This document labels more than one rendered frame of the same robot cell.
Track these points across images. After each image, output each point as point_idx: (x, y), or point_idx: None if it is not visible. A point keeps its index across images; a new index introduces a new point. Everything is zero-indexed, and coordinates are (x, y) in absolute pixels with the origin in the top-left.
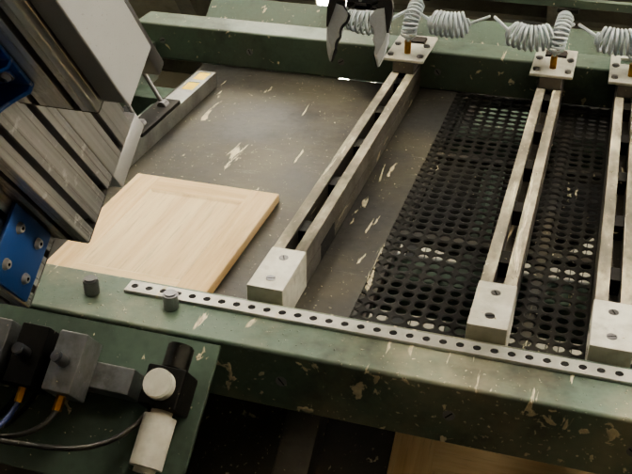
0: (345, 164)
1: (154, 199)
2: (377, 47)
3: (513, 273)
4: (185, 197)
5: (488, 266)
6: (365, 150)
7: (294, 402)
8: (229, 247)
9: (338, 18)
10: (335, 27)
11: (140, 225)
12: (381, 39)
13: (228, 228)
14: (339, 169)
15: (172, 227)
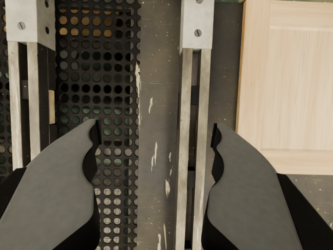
0: (192, 220)
1: (329, 138)
2: (80, 130)
3: (13, 60)
4: (305, 147)
5: (33, 64)
6: (177, 238)
7: None
8: (249, 80)
9: (251, 200)
10: (244, 168)
11: (326, 96)
12: (60, 145)
13: (258, 108)
14: (193, 204)
15: (301, 100)
